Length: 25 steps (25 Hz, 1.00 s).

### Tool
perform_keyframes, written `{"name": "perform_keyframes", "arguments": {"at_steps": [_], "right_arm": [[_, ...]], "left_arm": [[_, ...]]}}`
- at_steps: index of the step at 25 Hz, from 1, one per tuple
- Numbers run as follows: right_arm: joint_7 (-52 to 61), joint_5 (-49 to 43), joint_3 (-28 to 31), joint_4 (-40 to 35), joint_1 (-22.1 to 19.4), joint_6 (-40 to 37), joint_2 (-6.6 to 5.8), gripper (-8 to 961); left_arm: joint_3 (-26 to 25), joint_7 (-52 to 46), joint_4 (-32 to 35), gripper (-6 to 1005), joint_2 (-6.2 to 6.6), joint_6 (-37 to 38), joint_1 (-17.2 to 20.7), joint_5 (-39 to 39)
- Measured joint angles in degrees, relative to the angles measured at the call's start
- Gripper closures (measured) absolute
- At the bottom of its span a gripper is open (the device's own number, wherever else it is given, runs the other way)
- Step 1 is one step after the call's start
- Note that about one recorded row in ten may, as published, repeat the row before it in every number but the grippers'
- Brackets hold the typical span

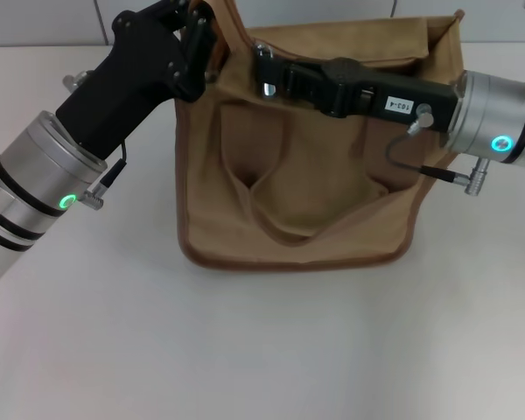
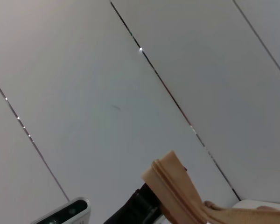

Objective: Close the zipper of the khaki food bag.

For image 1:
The silver metal zipper pull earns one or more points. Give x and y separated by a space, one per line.
269 89

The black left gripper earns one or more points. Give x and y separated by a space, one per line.
131 74

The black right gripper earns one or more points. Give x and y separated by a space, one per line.
433 98

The khaki canvas food bag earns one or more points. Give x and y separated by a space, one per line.
315 205

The silver metal fitting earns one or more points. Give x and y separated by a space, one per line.
72 81

